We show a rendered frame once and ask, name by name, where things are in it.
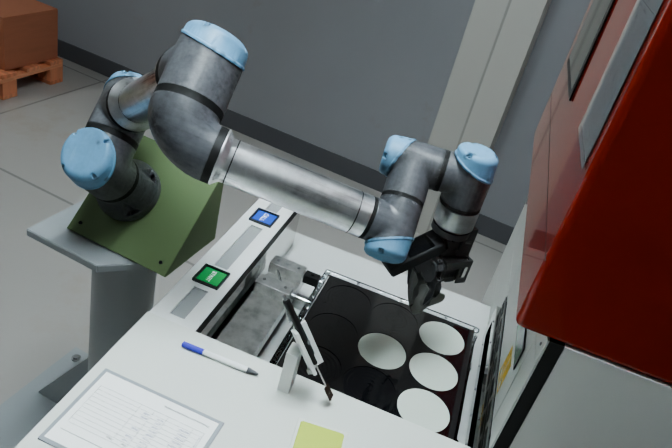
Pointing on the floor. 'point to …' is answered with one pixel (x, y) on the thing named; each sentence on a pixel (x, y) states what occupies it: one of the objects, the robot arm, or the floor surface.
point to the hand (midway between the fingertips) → (411, 308)
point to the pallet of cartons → (27, 42)
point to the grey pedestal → (102, 328)
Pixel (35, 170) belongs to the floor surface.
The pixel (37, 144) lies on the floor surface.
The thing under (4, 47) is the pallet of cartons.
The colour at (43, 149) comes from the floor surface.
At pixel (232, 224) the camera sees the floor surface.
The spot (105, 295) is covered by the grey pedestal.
